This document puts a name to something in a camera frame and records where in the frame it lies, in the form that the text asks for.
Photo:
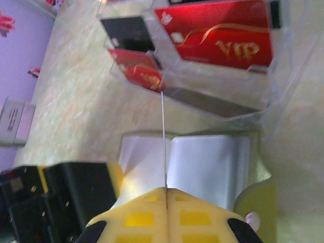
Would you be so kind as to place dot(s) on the red VIP card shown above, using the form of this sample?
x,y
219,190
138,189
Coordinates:
x,y
202,22
136,65

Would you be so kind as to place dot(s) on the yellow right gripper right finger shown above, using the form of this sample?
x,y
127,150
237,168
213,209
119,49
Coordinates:
x,y
195,222

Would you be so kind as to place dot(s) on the clear plastic bag with label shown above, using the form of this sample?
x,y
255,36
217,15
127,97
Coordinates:
x,y
15,121

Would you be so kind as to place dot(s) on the clear acrylic card stand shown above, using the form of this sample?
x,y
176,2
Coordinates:
x,y
286,76

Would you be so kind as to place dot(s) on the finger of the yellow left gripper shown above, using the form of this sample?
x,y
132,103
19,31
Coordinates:
x,y
83,182

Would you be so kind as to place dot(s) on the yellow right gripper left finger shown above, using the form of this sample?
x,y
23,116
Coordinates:
x,y
141,222

